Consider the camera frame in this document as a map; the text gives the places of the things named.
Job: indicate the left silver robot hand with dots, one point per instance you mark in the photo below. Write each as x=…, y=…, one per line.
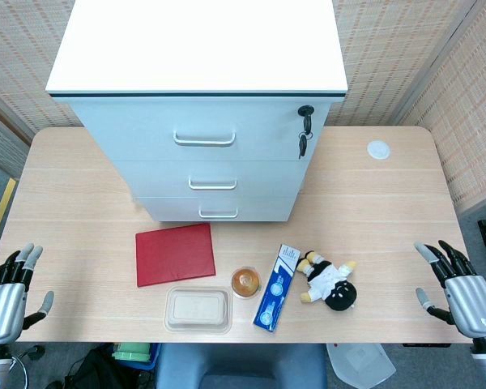
x=2, y=300

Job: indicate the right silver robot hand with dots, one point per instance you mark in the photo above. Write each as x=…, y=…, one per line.
x=467, y=302

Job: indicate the white shallow drawer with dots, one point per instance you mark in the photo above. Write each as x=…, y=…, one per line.
x=216, y=210

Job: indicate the white middle-size drawer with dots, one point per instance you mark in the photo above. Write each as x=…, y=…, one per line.
x=210, y=180

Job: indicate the white drawer with lock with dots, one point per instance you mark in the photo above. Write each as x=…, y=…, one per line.
x=194, y=131

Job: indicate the white drawer cabinet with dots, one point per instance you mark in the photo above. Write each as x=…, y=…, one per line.
x=198, y=105

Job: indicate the black backpack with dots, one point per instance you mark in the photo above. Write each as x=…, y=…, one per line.
x=93, y=370

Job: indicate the white plastic bag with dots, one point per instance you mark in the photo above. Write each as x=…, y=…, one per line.
x=360, y=364

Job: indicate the black and white plush doll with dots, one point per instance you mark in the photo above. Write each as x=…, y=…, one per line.
x=330, y=283

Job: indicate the green plastic box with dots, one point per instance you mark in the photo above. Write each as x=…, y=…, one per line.
x=131, y=351

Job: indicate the red booklet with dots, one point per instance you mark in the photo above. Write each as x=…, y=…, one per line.
x=174, y=255

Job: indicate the blue toothpaste box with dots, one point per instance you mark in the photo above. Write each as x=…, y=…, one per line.
x=277, y=289

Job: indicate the clear plastic food container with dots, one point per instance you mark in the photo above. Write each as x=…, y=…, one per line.
x=197, y=310

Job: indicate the black hanging key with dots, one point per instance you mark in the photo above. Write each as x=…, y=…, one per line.
x=303, y=145

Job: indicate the blue grey chair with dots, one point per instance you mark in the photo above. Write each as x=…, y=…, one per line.
x=243, y=366

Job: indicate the black key in lock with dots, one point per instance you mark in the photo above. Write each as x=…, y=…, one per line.
x=305, y=115

